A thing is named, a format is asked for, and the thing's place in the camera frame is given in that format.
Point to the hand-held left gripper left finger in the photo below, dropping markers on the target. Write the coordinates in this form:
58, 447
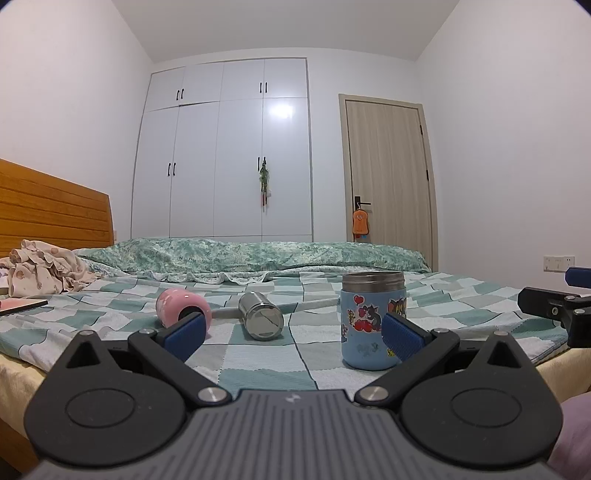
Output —
187, 336

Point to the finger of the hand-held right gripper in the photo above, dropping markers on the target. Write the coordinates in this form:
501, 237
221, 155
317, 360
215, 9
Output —
542, 302
579, 276

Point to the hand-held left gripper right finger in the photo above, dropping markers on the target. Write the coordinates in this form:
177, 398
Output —
402, 339

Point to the pink cup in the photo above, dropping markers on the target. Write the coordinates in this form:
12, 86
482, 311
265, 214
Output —
178, 302

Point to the stainless steel cup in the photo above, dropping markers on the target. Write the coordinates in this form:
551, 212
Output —
261, 318

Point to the blue cartoon print cup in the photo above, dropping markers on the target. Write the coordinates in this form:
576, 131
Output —
364, 318

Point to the green checkered blanket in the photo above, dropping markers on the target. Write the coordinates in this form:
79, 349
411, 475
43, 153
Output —
277, 360

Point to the green floral quilt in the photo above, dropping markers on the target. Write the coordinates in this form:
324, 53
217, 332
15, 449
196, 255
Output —
240, 256

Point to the pink cloth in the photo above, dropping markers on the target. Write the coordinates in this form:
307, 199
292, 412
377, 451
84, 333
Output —
575, 438

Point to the orange hanging toy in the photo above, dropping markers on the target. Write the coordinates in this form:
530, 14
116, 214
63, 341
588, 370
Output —
360, 224

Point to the floral clothes pile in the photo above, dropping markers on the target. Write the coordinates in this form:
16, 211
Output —
41, 270

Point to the wooden door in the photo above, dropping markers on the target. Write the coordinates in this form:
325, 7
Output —
388, 175

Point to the flat dark book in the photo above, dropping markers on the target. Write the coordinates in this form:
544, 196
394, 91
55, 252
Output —
18, 305

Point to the green hanging ornament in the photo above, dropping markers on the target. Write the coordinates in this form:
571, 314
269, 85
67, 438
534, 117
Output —
264, 180

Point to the white wardrobe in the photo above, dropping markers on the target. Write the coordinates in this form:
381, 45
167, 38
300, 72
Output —
217, 161

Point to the wooden headboard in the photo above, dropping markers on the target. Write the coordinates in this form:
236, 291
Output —
51, 212

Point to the white wall socket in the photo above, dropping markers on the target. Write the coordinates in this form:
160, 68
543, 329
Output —
558, 263

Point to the wooden bed frame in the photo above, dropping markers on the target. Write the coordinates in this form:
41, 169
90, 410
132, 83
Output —
16, 443

